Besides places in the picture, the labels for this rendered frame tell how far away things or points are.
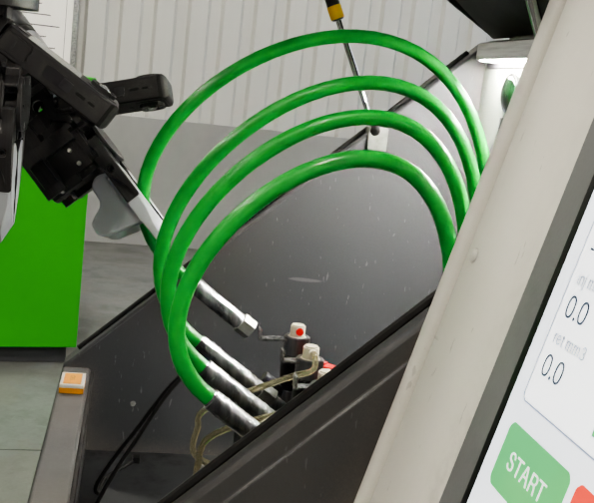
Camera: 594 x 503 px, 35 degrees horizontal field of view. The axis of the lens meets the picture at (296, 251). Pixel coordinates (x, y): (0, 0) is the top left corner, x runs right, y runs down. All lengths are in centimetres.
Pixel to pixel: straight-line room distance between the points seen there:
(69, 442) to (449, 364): 58
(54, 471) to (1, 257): 334
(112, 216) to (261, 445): 36
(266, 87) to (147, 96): 661
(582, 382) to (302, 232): 90
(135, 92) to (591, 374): 64
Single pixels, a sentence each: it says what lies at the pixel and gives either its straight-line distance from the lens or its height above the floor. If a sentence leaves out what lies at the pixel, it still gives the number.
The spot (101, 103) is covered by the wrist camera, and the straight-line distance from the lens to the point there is 83.
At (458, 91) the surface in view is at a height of 137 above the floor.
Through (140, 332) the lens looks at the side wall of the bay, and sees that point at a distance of 132.
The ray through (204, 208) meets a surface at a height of 125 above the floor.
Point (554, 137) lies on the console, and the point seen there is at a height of 135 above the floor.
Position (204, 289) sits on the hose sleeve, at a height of 114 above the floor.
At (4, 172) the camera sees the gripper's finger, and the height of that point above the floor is 126.
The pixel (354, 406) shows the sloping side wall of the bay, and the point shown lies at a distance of 67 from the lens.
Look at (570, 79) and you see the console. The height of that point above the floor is 138.
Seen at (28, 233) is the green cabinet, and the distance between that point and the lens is 430.
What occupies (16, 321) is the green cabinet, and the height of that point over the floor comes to 20.
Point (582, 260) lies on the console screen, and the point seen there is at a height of 129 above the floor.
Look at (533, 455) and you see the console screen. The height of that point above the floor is 120.
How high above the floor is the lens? 136
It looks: 10 degrees down
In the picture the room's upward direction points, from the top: 7 degrees clockwise
